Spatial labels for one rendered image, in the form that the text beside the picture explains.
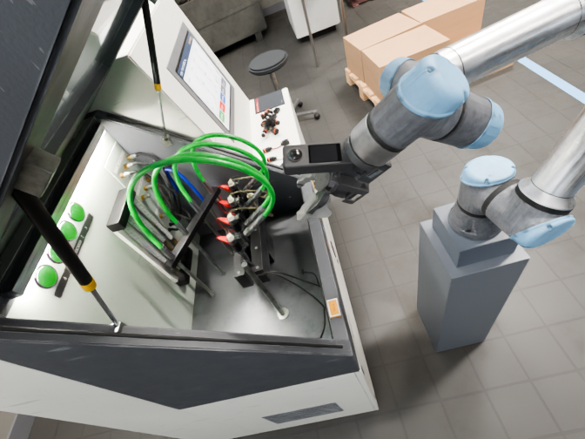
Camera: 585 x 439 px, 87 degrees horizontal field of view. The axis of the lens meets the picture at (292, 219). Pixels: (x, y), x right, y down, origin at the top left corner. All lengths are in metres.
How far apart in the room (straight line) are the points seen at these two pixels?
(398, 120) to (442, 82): 0.06
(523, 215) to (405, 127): 0.49
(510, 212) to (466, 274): 0.31
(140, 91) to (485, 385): 1.83
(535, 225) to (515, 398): 1.13
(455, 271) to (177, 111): 1.02
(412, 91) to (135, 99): 0.86
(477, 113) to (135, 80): 0.88
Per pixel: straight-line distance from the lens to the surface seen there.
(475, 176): 0.92
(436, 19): 3.55
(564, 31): 0.77
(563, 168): 0.84
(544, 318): 2.02
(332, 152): 0.51
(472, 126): 0.51
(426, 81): 0.42
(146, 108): 1.11
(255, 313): 1.11
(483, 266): 1.15
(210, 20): 5.49
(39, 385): 0.92
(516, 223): 0.88
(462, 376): 1.84
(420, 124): 0.44
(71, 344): 0.69
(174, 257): 1.03
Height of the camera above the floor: 1.77
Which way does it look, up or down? 48 degrees down
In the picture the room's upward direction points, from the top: 25 degrees counter-clockwise
